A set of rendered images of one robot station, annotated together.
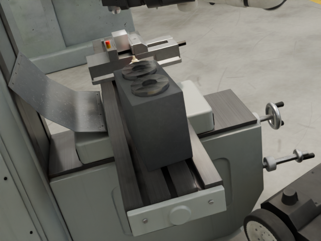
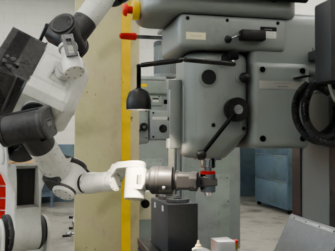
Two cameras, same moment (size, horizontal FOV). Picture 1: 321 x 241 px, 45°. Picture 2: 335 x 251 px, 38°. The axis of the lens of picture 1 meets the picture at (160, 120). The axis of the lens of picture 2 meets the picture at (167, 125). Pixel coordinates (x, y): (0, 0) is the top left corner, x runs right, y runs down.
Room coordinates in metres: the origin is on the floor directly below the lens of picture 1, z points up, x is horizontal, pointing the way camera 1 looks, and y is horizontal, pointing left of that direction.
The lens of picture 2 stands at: (2.76, -0.24, 1.38)
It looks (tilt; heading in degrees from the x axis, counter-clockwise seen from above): 1 degrees up; 173
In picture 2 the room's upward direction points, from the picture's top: straight up
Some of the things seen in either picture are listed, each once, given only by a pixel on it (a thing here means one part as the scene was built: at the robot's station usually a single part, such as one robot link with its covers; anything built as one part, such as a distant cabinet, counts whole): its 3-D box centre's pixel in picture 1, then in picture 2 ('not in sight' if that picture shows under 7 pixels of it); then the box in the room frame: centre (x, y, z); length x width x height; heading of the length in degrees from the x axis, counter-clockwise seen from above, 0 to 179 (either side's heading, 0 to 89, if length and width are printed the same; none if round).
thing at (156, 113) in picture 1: (151, 110); (173, 222); (0.85, 0.02, 1.04); 0.22 x 0.12 x 0.20; 11
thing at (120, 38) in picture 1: (120, 40); (223, 250); (1.39, 0.09, 1.05); 0.06 x 0.05 x 0.06; 8
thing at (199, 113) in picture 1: (140, 115); not in sight; (1.26, 0.07, 0.80); 0.50 x 0.35 x 0.12; 96
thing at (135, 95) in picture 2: not in sight; (138, 98); (1.36, -0.15, 1.48); 0.07 x 0.07 x 0.06
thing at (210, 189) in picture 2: (113, 0); (208, 183); (1.26, 0.07, 1.23); 0.05 x 0.05 x 0.06
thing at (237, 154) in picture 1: (162, 185); not in sight; (1.26, 0.05, 0.44); 0.80 x 0.30 x 0.60; 96
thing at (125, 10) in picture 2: not in sight; (127, 9); (1.29, -0.18, 1.76); 0.04 x 0.03 x 0.04; 6
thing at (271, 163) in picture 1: (288, 158); not in sight; (1.18, -0.47, 0.52); 0.22 x 0.06 x 0.06; 96
